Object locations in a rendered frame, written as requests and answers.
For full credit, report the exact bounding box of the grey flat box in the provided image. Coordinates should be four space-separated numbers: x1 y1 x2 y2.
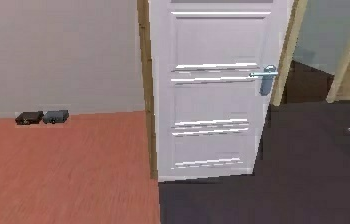
42 109 70 125

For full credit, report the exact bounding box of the dark brown flat box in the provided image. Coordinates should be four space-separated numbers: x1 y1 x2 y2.
14 110 45 126

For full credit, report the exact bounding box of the silver lever door handle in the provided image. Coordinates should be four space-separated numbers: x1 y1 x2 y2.
248 64 280 97

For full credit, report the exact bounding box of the white panelled room door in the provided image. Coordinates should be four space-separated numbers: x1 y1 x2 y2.
148 0 296 183

